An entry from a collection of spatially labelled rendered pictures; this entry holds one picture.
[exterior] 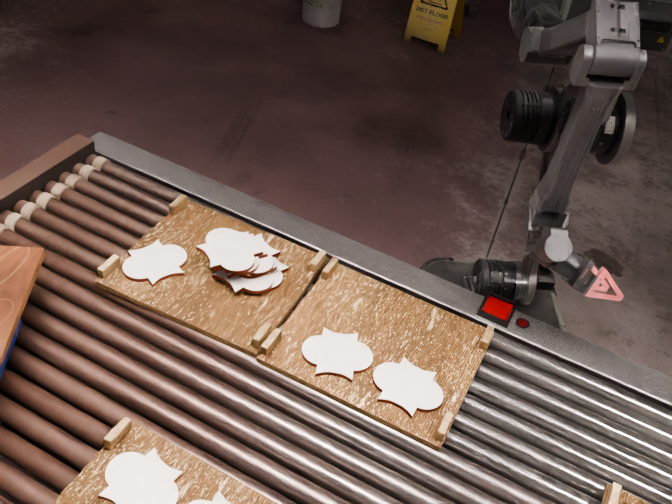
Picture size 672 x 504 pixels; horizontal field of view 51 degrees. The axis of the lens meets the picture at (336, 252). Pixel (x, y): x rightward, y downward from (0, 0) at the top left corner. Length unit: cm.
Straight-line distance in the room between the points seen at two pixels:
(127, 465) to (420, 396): 57
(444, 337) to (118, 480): 73
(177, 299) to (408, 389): 54
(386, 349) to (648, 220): 258
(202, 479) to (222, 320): 38
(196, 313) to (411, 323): 47
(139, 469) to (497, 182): 283
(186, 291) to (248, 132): 232
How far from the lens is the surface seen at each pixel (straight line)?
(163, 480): 132
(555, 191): 149
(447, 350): 157
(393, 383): 147
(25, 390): 150
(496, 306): 171
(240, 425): 141
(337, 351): 150
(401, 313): 162
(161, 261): 167
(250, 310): 157
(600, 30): 133
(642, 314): 336
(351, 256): 176
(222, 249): 161
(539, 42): 165
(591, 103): 136
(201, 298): 160
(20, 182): 194
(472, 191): 369
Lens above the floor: 208
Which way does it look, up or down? 41 degrees down
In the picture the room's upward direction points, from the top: 9 degrees clockwise
